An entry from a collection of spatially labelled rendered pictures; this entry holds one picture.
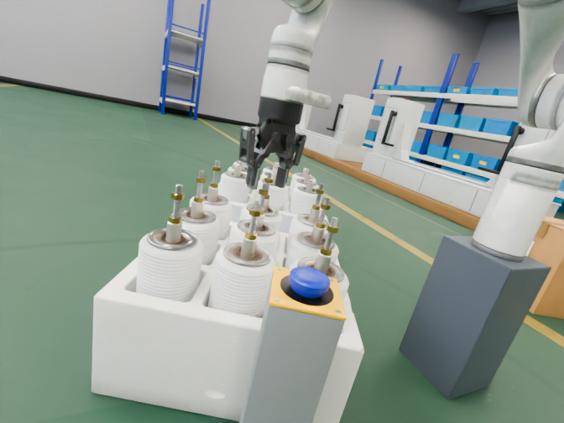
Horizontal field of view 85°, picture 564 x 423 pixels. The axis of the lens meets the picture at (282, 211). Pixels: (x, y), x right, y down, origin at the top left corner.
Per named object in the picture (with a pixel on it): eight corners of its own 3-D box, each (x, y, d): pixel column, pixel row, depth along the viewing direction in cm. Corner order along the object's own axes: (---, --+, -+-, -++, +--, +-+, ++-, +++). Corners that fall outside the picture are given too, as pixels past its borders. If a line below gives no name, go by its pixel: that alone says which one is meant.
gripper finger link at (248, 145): (246, 124, 51) (247, 159, 54) (237, 126, 50) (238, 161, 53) (256, 127, 49) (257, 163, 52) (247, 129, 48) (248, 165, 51)
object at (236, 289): (213, 322, 59) (227, 237, 54) (261, 336, 58) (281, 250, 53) (191, 359, 50) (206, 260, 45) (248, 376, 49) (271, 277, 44)
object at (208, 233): (164, 282, 68) (171, 205, 63) (208, 284, 71) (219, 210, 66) (159, 310, 59) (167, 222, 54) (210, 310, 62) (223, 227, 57)
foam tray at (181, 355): (316, 300, 87) (333, 242, 81) (333, 441, 49) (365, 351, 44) (179, 272, 86) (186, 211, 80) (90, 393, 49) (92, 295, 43)
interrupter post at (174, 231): (165, 244, 47) (167, 224, 46) (164, 237, 49) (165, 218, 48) (182, 244, 48) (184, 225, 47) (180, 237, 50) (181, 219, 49)
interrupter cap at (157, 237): (148, 253, 44) (148, 248, 43) (144, 231, 50) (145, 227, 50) (202, 252, 47) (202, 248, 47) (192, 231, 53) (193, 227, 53)
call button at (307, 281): (323, 286, 33) (328, 269, 32) (327, 309, 29) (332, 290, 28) (286, 279, 33) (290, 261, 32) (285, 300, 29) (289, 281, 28)
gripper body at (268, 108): (284, 97, 58) (275, 148, 61) (249, 89, 52) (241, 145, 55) (315, 103, 53) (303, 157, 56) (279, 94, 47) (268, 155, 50)
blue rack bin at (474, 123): (474, 133, 530) (479, 120, 523) (497, 136, 498) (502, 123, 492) (456, 127, 507) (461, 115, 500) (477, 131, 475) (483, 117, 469)
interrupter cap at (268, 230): (272, 241, 56) (273, 237, 56) (232, 232, 57) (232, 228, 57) (277, 227, 64) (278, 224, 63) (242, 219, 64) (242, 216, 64)
